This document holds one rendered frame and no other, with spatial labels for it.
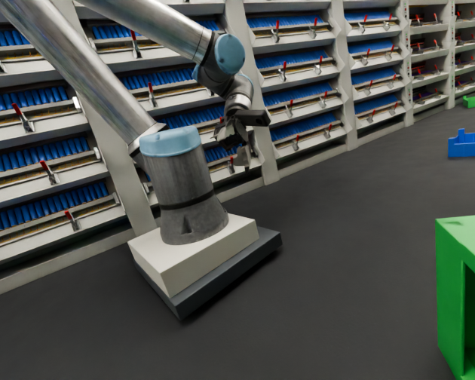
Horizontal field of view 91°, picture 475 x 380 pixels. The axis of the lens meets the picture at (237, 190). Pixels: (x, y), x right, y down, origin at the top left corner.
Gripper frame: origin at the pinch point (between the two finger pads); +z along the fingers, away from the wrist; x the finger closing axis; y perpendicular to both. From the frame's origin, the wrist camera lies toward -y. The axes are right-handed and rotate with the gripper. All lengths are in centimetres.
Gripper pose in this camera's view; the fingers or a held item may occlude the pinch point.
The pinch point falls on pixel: (235, 159)
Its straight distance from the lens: 65.6
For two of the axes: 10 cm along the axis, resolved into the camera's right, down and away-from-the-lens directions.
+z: -1.1, 8.3, -5.5
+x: -5.3, -5.2, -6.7
